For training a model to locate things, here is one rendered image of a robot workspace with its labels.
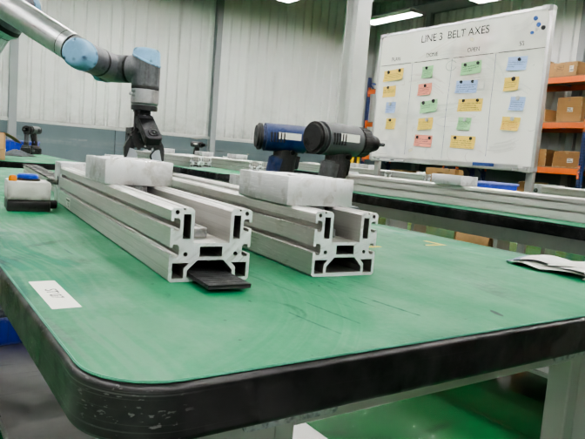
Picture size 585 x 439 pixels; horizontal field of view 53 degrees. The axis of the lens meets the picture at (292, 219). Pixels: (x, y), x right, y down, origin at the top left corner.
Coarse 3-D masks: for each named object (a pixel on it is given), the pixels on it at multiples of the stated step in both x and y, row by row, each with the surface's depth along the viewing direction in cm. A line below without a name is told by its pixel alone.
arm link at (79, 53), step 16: (0, 0) 153; (16, 0) 153; (0, 16) 155; (16, 16) 152; (32, 16) 151; (48, 16) 153; (32, 32) 151; (48, 32) 149; (64, 32) 149; (48, 48) 152; (64, 48) 146; (80, 48) 145; (96, 48) 149; (80, 64) 146; (96, 64) 150
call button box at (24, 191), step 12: (24, 180) 118; (36, 180) 119; (12, 192) 115; (24, 192) 116; (36, 192) 117; (48, 192) 118; (12, 204) 116; (24, 204) 117; (36, 204) 118; (48, 204) 119
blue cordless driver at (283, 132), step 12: (264, 132) 124; (276, 132) 124; (288, 132) 125; (300, 132) 125; (264, 144) 125; (276, 144) 124; (288, 144) 125; (300, 144) 125; (276, 156) 126; (288, 156) 126; (276, 168) 126; (288, 168) 127
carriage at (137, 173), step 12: (96, 156) 100; (108, 156) 107; (96, 168) 98; (108, 168) 92; (120, 168) 93; (132, 168) 94; (144, 168) 95; (156, 168) 96; (168, 168) 97; (108, 180) 93; (120, 180) 94; (132, 180) 95; (144, 180) 96; (156, 180) 96; (168, 180) 98
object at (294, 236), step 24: (192, 192) 117; (216, 192) 103; (264, 216) 87; (288, 216) 83; (312, 216) 76; (336, 216) 84; (360, 216) 79; (264, 240) 87; (288, 240) 83; (312, 240) 76; (336, 240) 79; (360, 240) 79; (288, 264) 81; (312, 264) 75; (336, 264) 84; (360, 264) 79
